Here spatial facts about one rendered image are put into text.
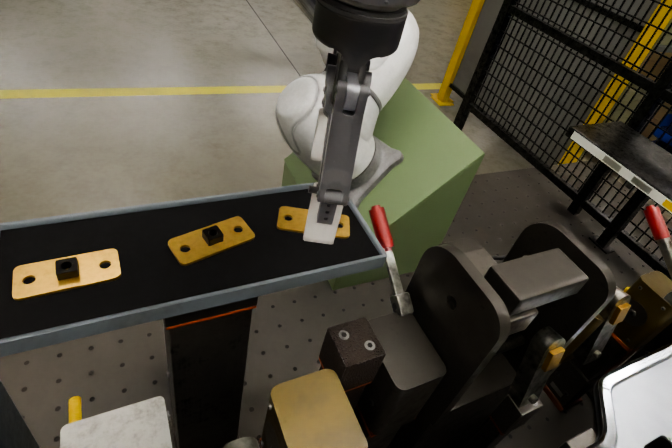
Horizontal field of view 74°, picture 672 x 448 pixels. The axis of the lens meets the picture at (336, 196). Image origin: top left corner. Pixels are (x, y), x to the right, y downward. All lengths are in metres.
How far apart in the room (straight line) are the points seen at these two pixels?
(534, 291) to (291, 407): 0.27
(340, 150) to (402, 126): 0.74
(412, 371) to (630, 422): 0.33
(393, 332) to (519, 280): 0.15
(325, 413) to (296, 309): 0.54
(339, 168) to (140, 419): 0.27
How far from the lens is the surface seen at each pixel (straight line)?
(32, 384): 0.97
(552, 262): 0.56
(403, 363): 0.53
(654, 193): 1.25
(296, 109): 0.87
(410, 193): 0.97
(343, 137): 0.35
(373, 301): 1.06
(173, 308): 0.43
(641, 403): 0.78
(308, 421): 0.48
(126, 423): 0.44
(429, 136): 1.03
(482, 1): 3.50
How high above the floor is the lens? 1.51
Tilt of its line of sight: 39 degrees down
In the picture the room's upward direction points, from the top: 14 degrees clockwise
